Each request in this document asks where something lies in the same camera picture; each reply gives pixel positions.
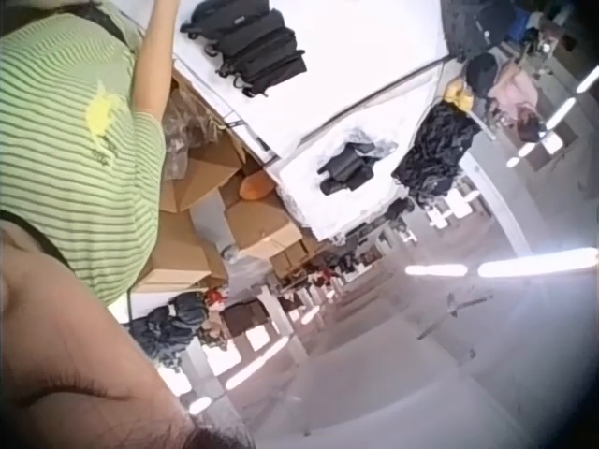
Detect small stacked cardboard boxes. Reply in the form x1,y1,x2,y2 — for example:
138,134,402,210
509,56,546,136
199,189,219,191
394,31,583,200
270,241,312,281

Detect closed brown cardboard box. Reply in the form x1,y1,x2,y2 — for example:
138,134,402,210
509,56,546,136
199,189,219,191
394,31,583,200
224,193,303,261

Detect orange round object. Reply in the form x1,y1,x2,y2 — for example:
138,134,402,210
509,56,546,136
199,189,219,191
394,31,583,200
238,169,276,202

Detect distant tables with bags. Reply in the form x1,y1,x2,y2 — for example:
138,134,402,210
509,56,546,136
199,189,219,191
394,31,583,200
270,196,423,303

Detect person's legs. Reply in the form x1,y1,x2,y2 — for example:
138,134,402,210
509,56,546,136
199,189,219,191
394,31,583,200
188,185,241,264

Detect open brown cardboard box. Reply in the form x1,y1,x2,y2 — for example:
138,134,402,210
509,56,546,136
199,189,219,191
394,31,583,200
158,134,246,214

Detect brown bag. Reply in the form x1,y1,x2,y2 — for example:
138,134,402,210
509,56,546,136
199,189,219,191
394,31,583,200
221,298,269,339

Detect red small item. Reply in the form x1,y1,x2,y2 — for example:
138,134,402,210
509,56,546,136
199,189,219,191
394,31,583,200
205,286,230,311

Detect clear plastic wrap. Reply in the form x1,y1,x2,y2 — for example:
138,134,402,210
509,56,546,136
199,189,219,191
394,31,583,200
343,124,400,161

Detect large flat cardboard box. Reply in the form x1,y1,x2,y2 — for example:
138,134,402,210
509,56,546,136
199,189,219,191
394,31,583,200
132,209,231,295

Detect camouflage fabric bundle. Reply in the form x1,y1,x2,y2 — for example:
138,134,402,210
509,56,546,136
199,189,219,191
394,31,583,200
160,85,226,181

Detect heap of grey backpacks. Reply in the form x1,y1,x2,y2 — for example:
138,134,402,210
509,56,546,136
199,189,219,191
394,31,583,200
127,291,210,371

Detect ceiling fan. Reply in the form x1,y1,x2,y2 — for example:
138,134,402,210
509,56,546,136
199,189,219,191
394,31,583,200
415,288,496,342

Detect pile of black bags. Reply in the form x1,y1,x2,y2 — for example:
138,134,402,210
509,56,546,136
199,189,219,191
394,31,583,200
179,0,309,99

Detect yellow bag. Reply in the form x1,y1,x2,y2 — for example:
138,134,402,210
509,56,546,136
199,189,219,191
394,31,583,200
442,76,476,111

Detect long ceiling light strip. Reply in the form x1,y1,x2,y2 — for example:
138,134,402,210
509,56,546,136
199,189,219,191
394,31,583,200
403,246,599,281

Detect heap of dark luggage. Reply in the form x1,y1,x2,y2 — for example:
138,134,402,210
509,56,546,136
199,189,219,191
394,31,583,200
443,0,531,63

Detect blue crate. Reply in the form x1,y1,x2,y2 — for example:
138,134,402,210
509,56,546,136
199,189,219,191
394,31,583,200
508,8,540,44

